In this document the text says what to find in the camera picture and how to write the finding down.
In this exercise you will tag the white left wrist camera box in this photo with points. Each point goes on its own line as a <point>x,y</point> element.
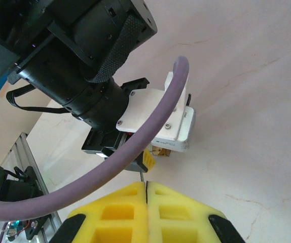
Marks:
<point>183,126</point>

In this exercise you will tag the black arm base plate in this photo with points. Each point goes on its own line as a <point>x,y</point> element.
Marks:
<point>34,227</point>

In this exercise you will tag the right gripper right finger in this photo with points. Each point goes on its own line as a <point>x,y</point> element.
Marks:
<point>176,202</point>

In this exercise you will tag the small silver key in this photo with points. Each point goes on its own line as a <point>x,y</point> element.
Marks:
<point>141,177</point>

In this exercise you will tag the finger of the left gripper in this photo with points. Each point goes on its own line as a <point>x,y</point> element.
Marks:
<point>149,160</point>

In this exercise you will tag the brass padlock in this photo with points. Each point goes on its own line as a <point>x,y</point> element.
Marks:
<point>162,151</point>

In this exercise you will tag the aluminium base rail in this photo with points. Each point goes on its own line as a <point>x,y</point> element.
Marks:
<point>18,152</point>

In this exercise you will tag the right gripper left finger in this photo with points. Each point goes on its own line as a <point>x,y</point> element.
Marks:
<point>120,202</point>

